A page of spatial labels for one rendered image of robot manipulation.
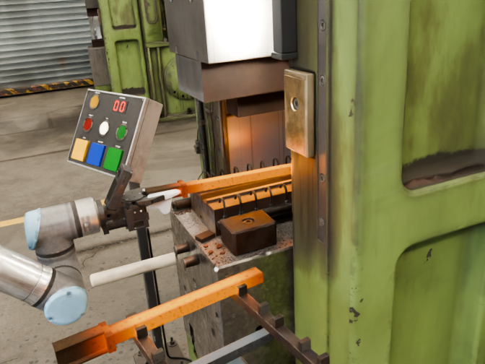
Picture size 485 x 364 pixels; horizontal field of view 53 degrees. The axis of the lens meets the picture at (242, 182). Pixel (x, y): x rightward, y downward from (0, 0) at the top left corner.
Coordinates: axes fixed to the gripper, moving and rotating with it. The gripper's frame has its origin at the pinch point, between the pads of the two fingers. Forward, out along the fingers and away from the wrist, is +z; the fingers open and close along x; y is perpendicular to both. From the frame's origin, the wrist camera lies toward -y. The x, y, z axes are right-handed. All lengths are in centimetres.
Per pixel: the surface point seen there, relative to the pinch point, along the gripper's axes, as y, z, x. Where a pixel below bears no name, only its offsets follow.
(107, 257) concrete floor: 104, -7, -163
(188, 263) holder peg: 16.8, -1.4, 10.0
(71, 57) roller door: 53, 47, -793
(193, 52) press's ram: -33.9, 8.1, 3.1
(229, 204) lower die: 5.2, 12.3, 6.5
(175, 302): 6.1, -12.5, 39.2
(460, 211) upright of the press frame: 0, 49, 48
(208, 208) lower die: 6.4, 7.6, 3.0
